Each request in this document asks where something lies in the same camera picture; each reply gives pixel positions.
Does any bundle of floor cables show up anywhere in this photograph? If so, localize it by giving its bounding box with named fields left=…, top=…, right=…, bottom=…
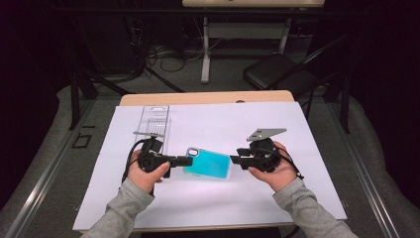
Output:
left=145, top=16, right=226, bottom=73

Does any white-legged desk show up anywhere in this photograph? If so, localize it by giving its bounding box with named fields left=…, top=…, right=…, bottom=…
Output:
left=181, top=0, right=326, bottom=84

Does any phone case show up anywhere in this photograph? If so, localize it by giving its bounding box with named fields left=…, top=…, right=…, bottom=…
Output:
left=182, top=146, right=232, bottom=180

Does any person's right hand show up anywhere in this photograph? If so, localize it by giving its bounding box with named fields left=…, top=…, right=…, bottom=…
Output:
left=247, top=141, right=298, bottom=193

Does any white board sheet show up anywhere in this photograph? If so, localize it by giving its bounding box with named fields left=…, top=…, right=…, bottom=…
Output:
left=72, top=101, right=348, bottom=232

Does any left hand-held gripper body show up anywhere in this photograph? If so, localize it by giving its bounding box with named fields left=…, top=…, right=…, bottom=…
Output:
left=133, top=131, right=173, bottom=174

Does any hand-held gripper cable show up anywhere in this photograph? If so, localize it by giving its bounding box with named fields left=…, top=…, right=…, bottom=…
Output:
left=121, top=138, right=150, bottom=184
left=261, top=145, right=305, bottom=181

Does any right hand-held gripper cable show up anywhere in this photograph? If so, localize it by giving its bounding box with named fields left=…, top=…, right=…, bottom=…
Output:
left=261, top=145, right=305, bottom=181

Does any left hand-held gripper cable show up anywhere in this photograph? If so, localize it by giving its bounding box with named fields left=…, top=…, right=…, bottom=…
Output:
left=121, top=138, right=150, bottom=184

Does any person's left hand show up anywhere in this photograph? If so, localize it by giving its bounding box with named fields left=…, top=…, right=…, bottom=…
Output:
left=127, top=150, right=172, bottom=194

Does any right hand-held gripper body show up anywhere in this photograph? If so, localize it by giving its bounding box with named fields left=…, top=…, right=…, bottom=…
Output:
left=244, top=128, right=287, bottom=174

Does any aluminium floor rail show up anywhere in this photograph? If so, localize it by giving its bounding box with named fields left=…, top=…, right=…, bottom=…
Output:
left=4, top=98, right=97, bottom=238
left=325, top=98, right=400, bottom=238

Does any black folding chair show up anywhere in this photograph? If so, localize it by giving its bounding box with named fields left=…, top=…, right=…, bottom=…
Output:
left=243, top=33, right=351, bottom=100

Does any clear plastic packaging tray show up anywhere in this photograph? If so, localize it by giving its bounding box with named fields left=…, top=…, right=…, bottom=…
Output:
left=133, top=104, right=172, bottom=157

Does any black metal stand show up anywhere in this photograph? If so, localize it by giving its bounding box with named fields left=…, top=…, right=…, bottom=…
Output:
left=303, top=72, right=352, bottom=135
left=67, top=19, right=184, bottom=131

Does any wooden table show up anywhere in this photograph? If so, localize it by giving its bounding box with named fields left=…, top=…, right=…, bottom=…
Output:
left=78, top=89, right=343, bottom=236

